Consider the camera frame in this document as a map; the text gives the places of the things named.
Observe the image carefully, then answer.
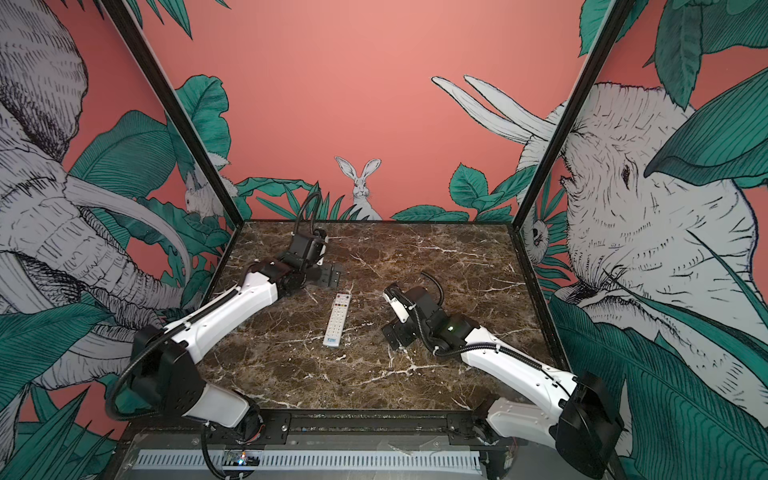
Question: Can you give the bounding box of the black camera cable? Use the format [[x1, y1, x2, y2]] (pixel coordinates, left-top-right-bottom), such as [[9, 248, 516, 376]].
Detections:
[[419, 271, 446, 308], [292, 191, 325, 239]]

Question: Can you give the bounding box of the black frame post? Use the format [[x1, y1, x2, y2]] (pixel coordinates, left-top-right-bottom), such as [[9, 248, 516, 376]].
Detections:
[[512, 0, 635, 232], [101, 0, 245, 228]]

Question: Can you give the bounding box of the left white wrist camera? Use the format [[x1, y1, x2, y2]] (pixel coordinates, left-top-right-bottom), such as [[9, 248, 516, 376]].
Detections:
[[317, 230, 328, 256]]

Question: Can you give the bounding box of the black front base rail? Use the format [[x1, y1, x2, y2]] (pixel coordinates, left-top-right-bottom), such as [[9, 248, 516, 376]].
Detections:
[[119, 409, 607, 450]]

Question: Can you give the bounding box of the left black frame post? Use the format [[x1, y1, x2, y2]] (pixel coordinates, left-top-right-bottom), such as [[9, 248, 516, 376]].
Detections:
[[101, 0, 245, 228]]

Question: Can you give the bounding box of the left black camera cable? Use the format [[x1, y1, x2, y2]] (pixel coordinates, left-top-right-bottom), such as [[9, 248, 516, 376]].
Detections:
[[292, 191, 325, 239]]

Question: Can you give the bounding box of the right black camera cable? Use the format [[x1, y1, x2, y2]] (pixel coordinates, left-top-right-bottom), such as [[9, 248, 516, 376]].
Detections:
[[419, 271, 446, 308]]

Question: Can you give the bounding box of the white remote control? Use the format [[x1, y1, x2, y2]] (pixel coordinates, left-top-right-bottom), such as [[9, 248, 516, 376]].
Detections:
[[323, 293, 351, 347]]

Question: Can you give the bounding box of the white slotted cable duct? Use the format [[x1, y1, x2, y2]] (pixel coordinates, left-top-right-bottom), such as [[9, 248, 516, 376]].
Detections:
[[132, 449, 484, 474]]

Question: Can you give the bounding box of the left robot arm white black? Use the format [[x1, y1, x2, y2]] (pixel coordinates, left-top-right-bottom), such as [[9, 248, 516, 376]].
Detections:
[[105, 228, 340, 443]]

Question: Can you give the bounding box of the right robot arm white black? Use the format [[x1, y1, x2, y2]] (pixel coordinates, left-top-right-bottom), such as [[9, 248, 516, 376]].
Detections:
[[382, 284, 625, 479]]

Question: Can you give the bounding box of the right black frame post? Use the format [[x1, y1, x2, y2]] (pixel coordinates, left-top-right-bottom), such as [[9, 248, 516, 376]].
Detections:
[[512, 0, 635, 232]]

